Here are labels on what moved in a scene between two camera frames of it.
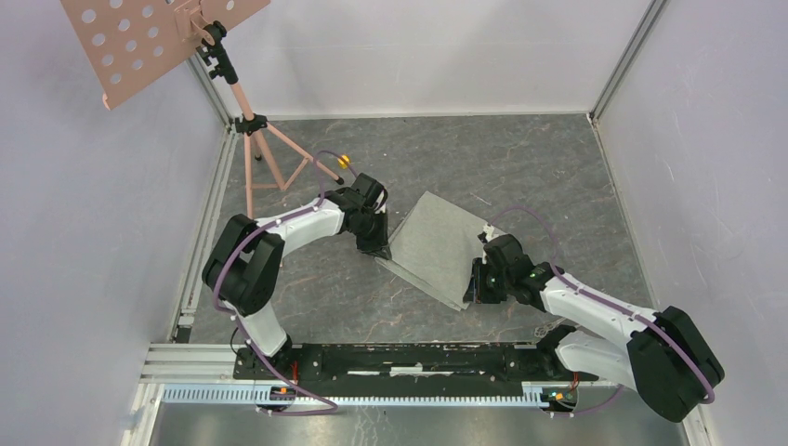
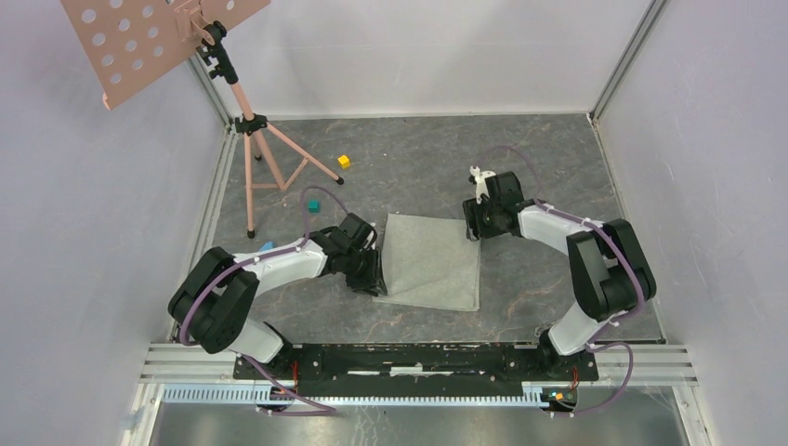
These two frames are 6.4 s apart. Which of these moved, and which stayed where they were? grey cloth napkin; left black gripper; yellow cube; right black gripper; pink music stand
Moved: grey cloth napkin; right black gripper; left black gripper
Stayed: yellow cube; pink music stand
